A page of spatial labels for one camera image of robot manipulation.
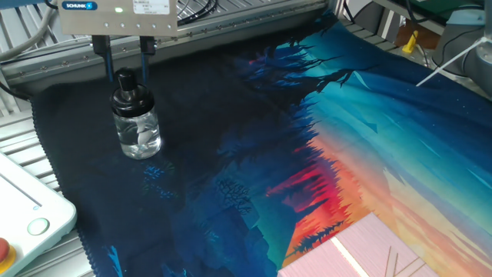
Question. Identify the silver grey gripper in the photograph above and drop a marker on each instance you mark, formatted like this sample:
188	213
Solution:
115	19

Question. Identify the black knobbed jar lid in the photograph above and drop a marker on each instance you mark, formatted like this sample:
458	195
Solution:
132	102

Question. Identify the clear glass jar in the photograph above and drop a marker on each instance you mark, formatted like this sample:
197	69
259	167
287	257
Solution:
138	138

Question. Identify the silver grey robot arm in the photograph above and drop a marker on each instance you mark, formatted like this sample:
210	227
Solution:
484	57

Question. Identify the colourful landscape printed mat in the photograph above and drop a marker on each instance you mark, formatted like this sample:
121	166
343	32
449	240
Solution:
230	134

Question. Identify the white teach pendant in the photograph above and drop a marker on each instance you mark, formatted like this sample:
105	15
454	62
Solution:
23	200

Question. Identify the yellow plastic object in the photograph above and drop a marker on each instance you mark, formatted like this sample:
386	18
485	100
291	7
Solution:
410	44

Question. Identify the pink gift box with ribbon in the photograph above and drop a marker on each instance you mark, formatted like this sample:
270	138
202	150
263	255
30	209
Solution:
326	257

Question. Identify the white zip tie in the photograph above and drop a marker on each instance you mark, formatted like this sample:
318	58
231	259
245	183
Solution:
447	63

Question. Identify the aluminium table edge rail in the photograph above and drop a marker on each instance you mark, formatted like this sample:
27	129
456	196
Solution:
230	27

